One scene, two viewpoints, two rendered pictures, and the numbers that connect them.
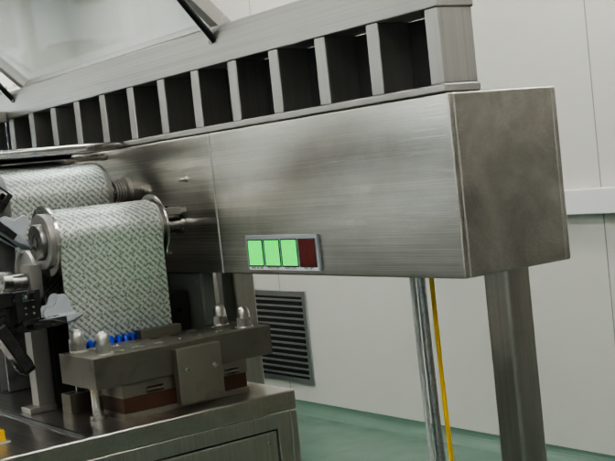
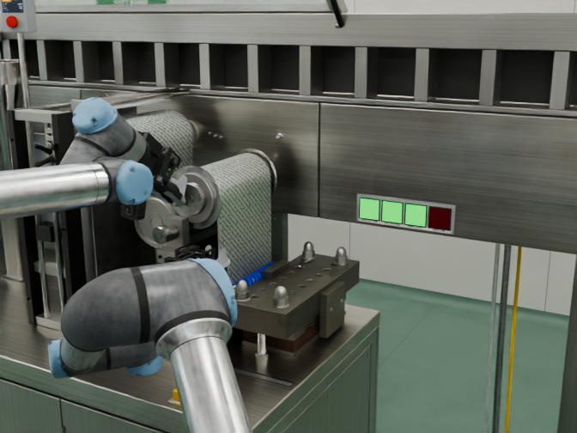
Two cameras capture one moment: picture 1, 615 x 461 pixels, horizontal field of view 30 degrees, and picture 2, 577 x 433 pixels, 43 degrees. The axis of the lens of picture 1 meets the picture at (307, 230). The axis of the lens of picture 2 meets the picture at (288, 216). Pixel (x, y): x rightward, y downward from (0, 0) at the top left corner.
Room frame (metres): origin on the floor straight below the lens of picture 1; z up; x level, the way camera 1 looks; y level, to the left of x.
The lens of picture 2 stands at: (0.81, 1.06, 1.66)
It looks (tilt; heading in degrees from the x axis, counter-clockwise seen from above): 16 degrees down; 334
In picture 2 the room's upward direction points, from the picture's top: straight up
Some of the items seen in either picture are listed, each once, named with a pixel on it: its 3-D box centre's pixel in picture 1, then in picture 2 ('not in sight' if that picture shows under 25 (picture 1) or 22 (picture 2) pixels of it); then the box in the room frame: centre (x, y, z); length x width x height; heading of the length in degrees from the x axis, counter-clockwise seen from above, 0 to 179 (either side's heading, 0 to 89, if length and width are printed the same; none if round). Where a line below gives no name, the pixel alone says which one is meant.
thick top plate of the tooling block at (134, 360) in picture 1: (167, 353); (296, 290); (2.31, 0.31, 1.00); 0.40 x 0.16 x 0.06; 125
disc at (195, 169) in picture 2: (45, 241); (194, 197); (2.37, 0.54, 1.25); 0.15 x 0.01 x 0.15; 35
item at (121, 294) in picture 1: (118, 299); (245, 244); (2.39, 0.41, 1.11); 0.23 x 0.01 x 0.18; 125
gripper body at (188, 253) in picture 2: (9, 314); (188, 271); (2.25, 0.60, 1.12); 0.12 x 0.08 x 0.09; 125
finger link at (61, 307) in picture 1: (63, 307); (221, 259); (2.30, 0.50, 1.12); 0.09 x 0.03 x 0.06; 124
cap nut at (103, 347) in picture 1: (102, 342); (280, 295); (2.19, 0.41, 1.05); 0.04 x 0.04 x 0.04
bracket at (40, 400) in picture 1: (29, 338); (174, 282); (2.37, 0.60, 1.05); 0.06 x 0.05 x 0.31; 125
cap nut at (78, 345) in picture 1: (77, 340); (241, 289); (2.26, 0.48, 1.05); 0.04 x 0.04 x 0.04
